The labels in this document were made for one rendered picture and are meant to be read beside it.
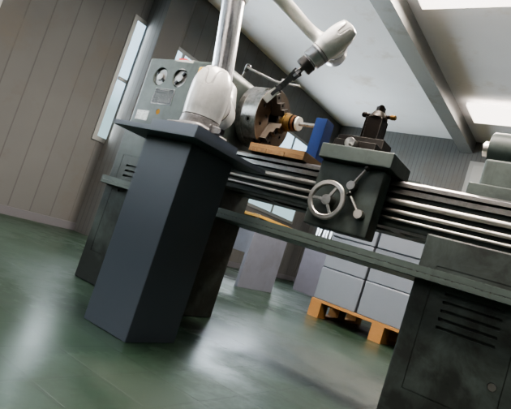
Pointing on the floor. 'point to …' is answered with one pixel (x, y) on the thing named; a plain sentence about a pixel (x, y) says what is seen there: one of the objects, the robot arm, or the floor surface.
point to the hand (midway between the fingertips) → (271, 94)
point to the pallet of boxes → (366, 288)
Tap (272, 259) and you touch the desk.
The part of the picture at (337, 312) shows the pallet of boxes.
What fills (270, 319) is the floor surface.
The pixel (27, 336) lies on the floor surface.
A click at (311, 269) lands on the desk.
